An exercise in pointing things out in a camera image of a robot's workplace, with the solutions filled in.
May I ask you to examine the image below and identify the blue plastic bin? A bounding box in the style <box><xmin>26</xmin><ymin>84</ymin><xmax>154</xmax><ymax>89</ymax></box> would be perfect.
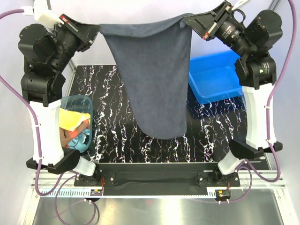
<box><xmin>188</xmin><ymin>50</ymin><xmax>243</xmax><ymax>105</ymax></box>

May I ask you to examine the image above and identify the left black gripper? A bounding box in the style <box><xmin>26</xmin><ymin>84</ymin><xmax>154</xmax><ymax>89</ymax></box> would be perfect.
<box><xmin>49</xmin><ymin>13</ymin><xmax>100</xmax><ymax>72</ymax></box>

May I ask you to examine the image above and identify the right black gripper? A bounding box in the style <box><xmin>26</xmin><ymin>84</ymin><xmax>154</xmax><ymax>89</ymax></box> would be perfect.
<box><xmin>182</xmin><ymin>0</ymin><xmax>254</xmax><ymax>58</ymax></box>

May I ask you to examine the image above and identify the brown towel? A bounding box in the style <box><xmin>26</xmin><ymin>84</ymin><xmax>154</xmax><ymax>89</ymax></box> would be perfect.
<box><xmin>60</xmin><ymin>120</ymin><xmax>90</xmax><ymax>147</ymax></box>

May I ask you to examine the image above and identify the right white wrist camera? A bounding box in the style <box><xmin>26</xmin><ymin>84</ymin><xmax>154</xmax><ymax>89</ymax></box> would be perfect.
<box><xmin>232</xmin><ymin>0</ymin><xmax>250</xmax><ymax>10</ymax></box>

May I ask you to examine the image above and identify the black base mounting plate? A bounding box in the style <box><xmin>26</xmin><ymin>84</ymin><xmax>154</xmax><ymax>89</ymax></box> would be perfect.
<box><xmin>75</xmin><ymin>163</ymin><xmax>240</xmax><ymax>188</ymax></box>

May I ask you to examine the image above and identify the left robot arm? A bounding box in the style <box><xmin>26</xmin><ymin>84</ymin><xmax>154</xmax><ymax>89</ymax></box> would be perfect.
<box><xmin>18</xmin><ymin>14</ymin><xmax>101</xmax><ymax>186</ymax></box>

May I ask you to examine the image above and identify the yellow towel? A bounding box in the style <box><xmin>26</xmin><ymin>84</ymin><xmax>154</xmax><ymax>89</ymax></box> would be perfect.
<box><xmin>59</xmin><ymin>108</ymin><xmax>91</xmax><ymax>131</ymax></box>

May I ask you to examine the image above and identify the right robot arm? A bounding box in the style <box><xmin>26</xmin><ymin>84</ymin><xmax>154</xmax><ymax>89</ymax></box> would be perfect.
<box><xmin>183</xmin><ymin>1</ymin><xmax>283</xmax><ymax>186</ymax></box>

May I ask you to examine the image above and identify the aluminium rail with cable duct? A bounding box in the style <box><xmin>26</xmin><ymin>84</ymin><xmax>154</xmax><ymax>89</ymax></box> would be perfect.
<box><xmin>30</xmin><ymin>170</ymin><xmax>286</xmax><ymax>200</ymax></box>

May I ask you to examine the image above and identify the dark grey-blue towel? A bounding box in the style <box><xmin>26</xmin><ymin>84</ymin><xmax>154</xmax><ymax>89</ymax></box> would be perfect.
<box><xmin>100</xmin><ymin>15</ymin><xmax>192</xmax><ymax>139</ymax></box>

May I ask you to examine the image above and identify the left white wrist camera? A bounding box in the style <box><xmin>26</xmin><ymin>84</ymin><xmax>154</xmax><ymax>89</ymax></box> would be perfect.
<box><xmin>21</xmin><ymin>0</ymin><xmax>64</xmax><ymax>29</ymax></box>

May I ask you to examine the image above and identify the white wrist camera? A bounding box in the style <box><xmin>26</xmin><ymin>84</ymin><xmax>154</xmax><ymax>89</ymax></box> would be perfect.
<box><xmin>232</xmin><ymin>0</ymin><xmax>250</xmax><ymax>10</ymax></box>
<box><xmin>21</xmin><ymin>0</ymin><xmax>64</xmax><ymax>29</ymax></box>

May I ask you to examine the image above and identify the clear teal plastic bin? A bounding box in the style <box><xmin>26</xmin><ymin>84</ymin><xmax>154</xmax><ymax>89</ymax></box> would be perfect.
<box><xmin>59</xmin><ymin>95</ymin><xmax>93</xmax><ymax>153</ymax></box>

